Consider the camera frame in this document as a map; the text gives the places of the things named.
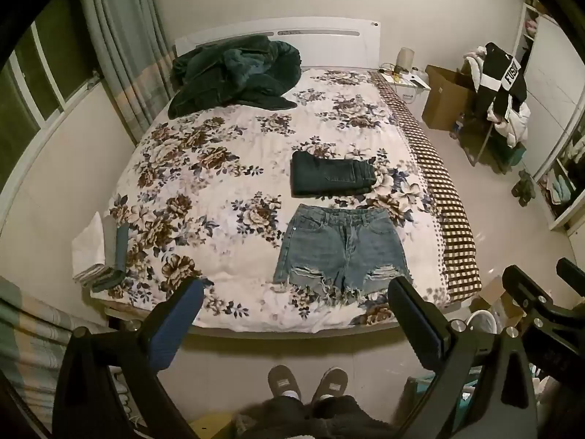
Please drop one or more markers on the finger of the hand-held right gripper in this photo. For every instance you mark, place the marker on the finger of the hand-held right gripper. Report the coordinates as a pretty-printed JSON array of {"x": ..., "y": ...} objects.
[
  {"x": 525, "y": 290},
  {"x": 572, "y": 270}
]

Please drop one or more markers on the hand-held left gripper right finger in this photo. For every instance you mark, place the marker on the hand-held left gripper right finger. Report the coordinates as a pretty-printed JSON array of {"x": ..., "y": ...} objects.
[{"x": 422, "y": 329}]

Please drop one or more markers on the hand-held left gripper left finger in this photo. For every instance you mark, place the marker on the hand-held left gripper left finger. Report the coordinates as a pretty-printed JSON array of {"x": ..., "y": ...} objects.
[{"x": 176, "y": 327}]

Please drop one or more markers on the light blue denim shorts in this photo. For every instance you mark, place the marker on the light blue denim shorts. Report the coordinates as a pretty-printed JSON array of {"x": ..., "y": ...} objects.
[{"x": 340, "y": 247}]

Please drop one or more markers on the folded dark green pants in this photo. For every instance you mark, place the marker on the folded dark green pants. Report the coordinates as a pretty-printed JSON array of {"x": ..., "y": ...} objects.
[{"x": 329, "y": 173}]

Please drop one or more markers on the small cardboard box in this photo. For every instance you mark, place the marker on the small cardboard box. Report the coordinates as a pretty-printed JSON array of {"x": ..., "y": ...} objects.
[{"x": 496, "y": 297}]

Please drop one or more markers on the teal folded cloth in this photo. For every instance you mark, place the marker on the teal folded cloth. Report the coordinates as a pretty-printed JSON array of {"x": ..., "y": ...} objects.
[{"x": 119, "y": 256}]

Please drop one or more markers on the pair of green slippers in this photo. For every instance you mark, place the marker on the pair of green slippers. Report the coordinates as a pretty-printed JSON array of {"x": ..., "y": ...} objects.
[{"x": 523, "y": 187}]

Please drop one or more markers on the person's right grey slipper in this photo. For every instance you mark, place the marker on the person's right grey slipper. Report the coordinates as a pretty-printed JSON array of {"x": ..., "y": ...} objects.
[{"x": 332, "y": 382}]

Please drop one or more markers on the person's grey slipper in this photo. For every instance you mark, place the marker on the person's grey slipper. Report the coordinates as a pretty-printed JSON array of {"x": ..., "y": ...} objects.
[
  {"x": 332, "y": 382},
  {"x": 283, "y": 380}
]

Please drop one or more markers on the yellow box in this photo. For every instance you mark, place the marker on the yellow box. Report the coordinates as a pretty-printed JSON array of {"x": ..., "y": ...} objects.
[{"x": 212, "y": 426}]

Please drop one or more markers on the grey folded cloth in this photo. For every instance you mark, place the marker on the grey folded cloth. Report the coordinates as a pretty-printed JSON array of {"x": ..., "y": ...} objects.
[{"x": 109, "y": 242}]

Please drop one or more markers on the white folded cloth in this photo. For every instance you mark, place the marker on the white folded cloth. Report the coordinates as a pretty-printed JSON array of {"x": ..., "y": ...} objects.
[{"x": 89, "y": 247}]

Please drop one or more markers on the person's left grey slipper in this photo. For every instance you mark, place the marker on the person's left grey slipper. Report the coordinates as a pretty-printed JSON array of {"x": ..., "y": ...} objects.
[{"x": 283, "y": 380}]

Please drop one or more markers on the brown checkered mattress cover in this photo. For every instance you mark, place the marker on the brown checkered mattress cover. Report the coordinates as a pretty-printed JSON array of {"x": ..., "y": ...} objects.
[{"x": 438, "y": 183}]

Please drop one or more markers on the bed with floral sheet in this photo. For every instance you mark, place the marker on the bed with floral sheet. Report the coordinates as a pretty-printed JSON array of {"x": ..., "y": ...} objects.
[{"x": 219, "y": 192}]

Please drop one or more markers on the striped pastel curtain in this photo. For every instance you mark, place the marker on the striped pastel curtain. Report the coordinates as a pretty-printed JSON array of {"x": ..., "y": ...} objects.
[{"x": 32, "y": 338}]

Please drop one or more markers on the person's dark trouser legs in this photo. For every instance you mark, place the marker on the person's dark trouser legs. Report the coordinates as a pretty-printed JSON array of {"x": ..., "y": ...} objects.
[{"x": 311, "y": 420}]

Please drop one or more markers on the chair piled with clothes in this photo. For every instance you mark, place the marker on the chair piled with clothes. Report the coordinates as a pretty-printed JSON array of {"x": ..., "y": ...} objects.
[{"x": 502, "y": 123}]

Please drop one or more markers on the white wardrobe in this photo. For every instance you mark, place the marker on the white wardrobe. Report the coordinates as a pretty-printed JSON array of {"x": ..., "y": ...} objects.
[{"x": 553, "y": 100}]

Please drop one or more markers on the black and white jacket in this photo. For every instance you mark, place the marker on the black and white jacket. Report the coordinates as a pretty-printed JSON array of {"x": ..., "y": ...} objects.
[{"x": 502, "y": 73}]

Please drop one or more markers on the large open cardboard box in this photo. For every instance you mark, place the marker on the large open cardboard box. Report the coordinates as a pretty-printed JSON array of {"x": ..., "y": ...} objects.
[{"x": 443, "y": 96}]

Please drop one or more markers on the white nightstand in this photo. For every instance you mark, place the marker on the white nightstand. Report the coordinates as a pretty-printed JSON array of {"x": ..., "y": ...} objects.
[{"x": 411, "y": 87}]

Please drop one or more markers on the dark green fleece blanket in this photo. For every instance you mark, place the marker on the dark green fleece blanket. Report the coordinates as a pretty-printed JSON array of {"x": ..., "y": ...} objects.
[{"x": 228, "y": 77}]

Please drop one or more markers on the beige bedside lamp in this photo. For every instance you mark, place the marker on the beige bedside lamp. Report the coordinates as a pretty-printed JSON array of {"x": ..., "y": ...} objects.
[{"x": 406, "y": 59}]

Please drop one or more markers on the pale green curtain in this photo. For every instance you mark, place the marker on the pale green curtain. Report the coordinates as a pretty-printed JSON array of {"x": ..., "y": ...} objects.
[{"x": 123, "y": 55}]

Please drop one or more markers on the window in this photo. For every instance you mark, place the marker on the window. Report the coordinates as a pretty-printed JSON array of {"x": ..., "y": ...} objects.
[{"x": 41, "y": 77}]

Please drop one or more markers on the white headboard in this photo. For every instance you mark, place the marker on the white headboard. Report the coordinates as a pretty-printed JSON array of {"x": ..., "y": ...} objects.
[{"x": 320, "y": 41}]

